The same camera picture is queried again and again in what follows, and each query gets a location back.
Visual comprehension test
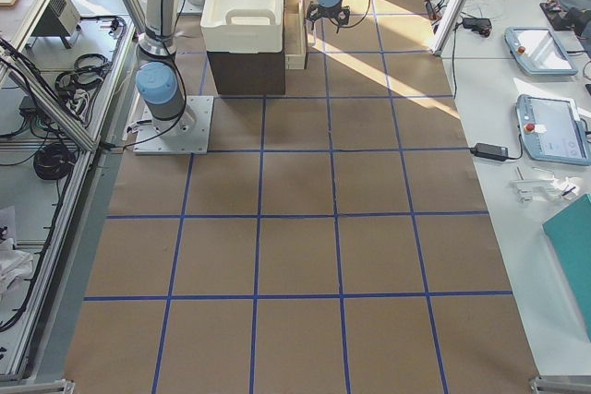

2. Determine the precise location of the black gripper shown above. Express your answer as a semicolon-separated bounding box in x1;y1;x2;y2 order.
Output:
306;2;350;39

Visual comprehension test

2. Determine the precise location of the white cloth pile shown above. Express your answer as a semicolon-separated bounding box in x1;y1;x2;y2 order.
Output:
0;207;36;307

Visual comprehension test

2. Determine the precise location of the dark wooden drawer cabinet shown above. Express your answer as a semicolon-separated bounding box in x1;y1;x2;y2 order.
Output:
207;51;285;96

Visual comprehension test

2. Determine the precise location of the far teach pendant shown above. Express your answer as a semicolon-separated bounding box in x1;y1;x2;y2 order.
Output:
504;27;578;76

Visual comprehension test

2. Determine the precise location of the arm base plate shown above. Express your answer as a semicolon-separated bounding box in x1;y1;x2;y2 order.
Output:
132;95;214;155

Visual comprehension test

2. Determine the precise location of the white plastic tray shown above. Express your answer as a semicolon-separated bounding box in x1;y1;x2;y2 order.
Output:
200;0;284;54

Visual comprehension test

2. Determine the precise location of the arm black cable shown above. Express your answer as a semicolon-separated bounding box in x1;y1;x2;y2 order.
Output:
344;0;373;30

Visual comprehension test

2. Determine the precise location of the teach pendant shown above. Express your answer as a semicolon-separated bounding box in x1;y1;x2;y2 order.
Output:
504;27;578;76
515;94;590;166

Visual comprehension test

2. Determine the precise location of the grey electronics box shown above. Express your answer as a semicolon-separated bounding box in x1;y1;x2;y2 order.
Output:
31;0;81;49

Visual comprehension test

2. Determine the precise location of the black power adapter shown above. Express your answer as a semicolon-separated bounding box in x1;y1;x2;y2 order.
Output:
469;142;509;161

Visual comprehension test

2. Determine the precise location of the near teach pendant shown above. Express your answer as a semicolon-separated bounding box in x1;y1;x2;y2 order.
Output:
515;94;590;166

